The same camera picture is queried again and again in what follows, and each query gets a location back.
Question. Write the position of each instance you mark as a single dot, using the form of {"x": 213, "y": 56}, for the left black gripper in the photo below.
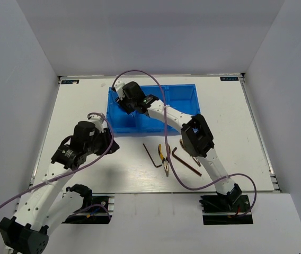
{"x": 106, "y": 137}

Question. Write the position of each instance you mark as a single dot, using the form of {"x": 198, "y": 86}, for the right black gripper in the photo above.
{"x": 122, "y": 104}

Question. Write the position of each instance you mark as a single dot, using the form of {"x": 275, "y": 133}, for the thin dark hex key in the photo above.
{"x": 154, "y": 164}

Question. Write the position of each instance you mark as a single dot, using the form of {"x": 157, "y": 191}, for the yellow long-nose pliers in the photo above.
{"x": 195, "y": 159}
{"x": 164, "y": 160}

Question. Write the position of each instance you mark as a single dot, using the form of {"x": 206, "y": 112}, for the thick dark hex key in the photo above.
{"x": 185, "y": 163}

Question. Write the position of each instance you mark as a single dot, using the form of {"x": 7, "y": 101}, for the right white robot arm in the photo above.
{"x": 195, "y": 133}

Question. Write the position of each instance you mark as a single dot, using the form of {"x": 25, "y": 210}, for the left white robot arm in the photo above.
{"x": 47, "y": 207}

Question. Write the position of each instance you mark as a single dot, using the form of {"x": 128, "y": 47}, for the left dark table label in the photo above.
{"x": 69, "y": 81}

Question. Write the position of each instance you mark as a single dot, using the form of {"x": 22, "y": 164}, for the dark table label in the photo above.
{"x": 229, "y": 79}
{"x": 69, "y": 81}

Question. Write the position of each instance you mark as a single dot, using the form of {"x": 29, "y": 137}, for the right dark table label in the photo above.
{"x": 229, "y": 79}

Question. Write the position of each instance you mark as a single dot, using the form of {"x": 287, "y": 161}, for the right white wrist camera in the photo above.
{"x": 118, "y": 88}

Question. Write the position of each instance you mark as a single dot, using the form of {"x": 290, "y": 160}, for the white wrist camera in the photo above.
{"x": 118, "y": 88}
{"x": 97, "y": 120}

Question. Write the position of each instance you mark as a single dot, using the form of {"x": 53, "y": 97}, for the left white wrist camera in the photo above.
{"x": 97, "y": 120}

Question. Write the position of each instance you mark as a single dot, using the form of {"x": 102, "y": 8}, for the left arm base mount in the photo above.
{"x": 95, "y": 209}

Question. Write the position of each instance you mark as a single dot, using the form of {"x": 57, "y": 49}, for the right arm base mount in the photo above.
{"x": 216, "y": 212}

